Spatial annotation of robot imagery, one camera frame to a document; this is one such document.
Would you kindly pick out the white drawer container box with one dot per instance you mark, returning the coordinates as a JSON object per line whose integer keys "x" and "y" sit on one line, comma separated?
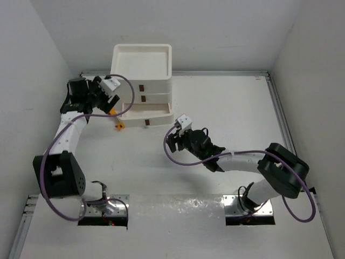
{"x": 142, "y": 61}

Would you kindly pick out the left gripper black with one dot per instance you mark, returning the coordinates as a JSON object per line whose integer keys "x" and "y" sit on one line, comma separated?
{"x": 104, "y": 106}

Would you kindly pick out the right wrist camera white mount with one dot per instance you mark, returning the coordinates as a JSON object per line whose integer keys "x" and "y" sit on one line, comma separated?
{"x": 183, "y": 123}

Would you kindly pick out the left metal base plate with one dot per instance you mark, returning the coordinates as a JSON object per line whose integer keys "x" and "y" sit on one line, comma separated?
{"x": 115, "y": 206}

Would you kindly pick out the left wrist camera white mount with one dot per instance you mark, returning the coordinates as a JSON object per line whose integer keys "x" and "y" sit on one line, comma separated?
{"x": 109, "y": 85}

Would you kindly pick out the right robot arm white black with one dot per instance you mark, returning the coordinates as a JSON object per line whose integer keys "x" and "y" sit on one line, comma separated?
{"x": 282, "y": 171}

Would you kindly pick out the aluminium frame rail right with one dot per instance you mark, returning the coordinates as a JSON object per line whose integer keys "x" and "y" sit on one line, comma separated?
{"x": 280, "y": 115}

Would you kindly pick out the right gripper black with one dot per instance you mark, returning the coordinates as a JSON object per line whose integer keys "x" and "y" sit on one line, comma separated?
{"x": 174, "y": 138}

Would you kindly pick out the aluminium frame rail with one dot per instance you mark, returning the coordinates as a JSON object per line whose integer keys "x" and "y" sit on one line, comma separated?
{"x": 280, "y": 115}
{"x": 29, "y": 120}

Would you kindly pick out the aluminium frame rail left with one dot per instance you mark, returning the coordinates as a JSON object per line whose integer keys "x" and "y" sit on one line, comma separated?
{"x": 29, "y": 120}

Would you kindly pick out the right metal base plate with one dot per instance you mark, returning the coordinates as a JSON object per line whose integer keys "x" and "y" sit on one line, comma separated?
{"x": 232, "y": 207}

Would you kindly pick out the metal base plate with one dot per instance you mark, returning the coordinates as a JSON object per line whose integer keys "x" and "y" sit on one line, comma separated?
{"x": 232, "y": 207}
{"x": 115, "y": 206}

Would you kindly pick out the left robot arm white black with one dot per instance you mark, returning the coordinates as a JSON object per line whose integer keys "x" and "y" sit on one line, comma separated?
{"x": 63, "y": 177}

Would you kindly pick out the yellow small clamp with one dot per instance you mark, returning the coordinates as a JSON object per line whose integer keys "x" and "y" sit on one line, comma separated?
{"x": 119, "y": 126}
{"x": 112, "y": 112}

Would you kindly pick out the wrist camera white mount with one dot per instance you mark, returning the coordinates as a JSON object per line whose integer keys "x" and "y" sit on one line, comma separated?
{"x": 183, "y": 123}
{"x": 109, "y": 85}

